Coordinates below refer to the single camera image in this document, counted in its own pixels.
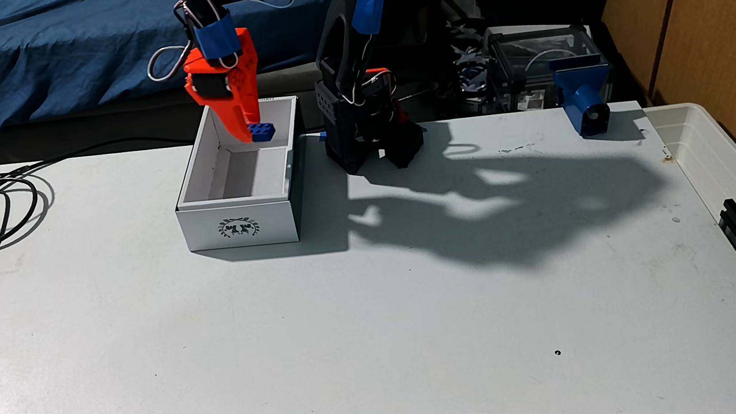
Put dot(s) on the clear plastic container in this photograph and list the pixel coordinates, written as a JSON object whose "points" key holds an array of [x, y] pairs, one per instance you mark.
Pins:
{"points": [[540, 49]]}

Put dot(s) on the blue toy brick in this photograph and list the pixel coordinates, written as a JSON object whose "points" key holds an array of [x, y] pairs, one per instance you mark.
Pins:
{"points": [[264, 133]]}

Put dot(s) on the white cardboard box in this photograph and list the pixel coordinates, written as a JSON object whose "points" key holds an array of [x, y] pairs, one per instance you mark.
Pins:
{"points": [[235, 212]]}

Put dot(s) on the dark bed base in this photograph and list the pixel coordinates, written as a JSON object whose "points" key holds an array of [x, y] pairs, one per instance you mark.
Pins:
{"points": [[101, 124]]}

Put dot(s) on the blue bed sheet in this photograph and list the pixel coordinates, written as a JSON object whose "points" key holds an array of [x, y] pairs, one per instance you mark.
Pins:
{"points": [[61, 47]]}

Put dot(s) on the blue printed holder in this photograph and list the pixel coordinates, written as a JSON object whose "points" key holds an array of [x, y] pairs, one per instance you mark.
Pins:
{"points": [[581, 98]]}

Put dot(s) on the brown wooden cabinet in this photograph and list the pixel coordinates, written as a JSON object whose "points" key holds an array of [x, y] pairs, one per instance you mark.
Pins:
{"points": [[711, 17]]}

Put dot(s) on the white plastic bin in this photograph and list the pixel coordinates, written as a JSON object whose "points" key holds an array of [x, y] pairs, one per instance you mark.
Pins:
{"points": [[702, 151]]}

